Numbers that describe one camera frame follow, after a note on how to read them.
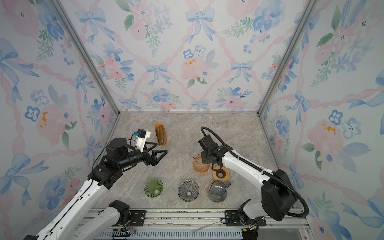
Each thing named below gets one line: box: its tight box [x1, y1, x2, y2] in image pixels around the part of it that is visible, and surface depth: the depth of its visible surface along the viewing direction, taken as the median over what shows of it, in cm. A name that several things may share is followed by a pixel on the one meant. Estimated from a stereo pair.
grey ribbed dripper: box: [177, 180, 200, 202], surface depth 80 cm
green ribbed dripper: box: [144, 179, 164, 198], surface depth 84 cm
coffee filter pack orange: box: [154, 122, 167, 146], surface depth 100 cm
